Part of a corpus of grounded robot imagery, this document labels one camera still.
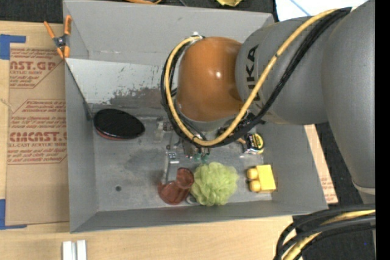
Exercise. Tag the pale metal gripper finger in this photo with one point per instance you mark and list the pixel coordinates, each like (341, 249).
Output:
(163, 126)
(173, 157)

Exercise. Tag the red clear plastic flask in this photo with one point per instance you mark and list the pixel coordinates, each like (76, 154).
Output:
(175, 190)

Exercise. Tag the green mesh bath sponge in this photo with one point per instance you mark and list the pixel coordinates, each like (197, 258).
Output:
(214, 184)

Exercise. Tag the black and red round disc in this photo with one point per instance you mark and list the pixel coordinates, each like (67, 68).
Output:
(119, 124)

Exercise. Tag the grey metal bin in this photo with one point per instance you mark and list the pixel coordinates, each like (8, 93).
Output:
(128, 167)

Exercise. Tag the yellow and black tape measure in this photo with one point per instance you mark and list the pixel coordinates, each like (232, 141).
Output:
(255, 143)

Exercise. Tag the yellow toy block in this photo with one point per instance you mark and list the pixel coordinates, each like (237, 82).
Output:
(265, 178)

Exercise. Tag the brown cardboard board red print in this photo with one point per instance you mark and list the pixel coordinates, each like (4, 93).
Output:
(36, 118)

